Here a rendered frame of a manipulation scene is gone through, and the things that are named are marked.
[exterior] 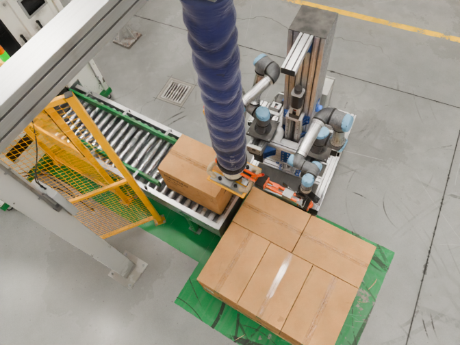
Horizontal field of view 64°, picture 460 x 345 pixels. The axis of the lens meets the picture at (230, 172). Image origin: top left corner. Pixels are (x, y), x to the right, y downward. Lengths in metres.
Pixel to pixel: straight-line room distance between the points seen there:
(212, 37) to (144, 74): 3.69
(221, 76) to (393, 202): 2.84
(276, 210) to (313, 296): 0.80
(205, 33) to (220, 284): 2.17
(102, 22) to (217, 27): 0.61
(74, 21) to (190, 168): 2.21
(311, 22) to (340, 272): 1.96
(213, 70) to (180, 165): 1.55
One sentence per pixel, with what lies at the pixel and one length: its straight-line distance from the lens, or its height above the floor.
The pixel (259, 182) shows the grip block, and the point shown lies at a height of 1.25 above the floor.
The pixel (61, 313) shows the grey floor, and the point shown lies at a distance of 4.22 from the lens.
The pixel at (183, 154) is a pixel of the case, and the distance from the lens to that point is 3.27.
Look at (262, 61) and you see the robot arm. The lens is 2.86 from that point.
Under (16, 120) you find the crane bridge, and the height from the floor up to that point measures 2.99.
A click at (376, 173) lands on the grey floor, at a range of 4.34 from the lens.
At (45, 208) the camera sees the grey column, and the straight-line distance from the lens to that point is 2.54.
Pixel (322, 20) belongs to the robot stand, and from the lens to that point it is 2.60.
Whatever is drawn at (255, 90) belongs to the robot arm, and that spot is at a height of 1.60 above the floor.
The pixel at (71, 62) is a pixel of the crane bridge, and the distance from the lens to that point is 1.13.
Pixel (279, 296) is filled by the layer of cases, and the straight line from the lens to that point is 3.20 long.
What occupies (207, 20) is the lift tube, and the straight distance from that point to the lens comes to 1.61.
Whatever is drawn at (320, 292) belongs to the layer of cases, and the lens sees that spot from 3.23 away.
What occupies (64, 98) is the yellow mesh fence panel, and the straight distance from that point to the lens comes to 2.39.
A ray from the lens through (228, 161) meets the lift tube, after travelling 2.54.
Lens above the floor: 3.70
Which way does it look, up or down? 62 degrees down
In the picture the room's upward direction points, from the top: 10 degrees counter-clockwise
